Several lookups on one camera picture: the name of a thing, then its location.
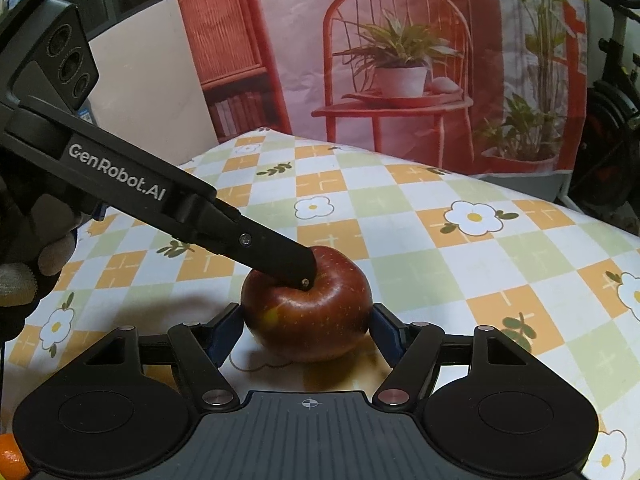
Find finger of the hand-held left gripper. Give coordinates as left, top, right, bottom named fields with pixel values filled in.
left=172, top=195, right=319, bottom=291

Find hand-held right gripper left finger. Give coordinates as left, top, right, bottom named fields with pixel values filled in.
left=82, top=303, right=245, bottom=411

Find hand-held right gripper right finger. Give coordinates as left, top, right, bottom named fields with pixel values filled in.
left=370, top=304, right=531, bottom=411

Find red apple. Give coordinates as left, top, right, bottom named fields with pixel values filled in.
left=240, top=245, right=374, bottom=364

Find person's left hand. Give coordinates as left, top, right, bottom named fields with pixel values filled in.
left=0, top=155, right=84, bottom=344

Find checkered floral tablecloth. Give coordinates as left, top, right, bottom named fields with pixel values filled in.
left=0, top=127, right=640, bottom=480

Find printed red chair backdrop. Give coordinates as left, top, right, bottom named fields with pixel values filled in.
left=169, top=0, right=589, bottom=182

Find small orange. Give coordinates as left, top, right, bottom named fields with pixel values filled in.
left=0, top=432, right=27, bottom=480

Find black exercise bike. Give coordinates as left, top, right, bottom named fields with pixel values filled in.
left=569, top=0, right=640, bottom=239

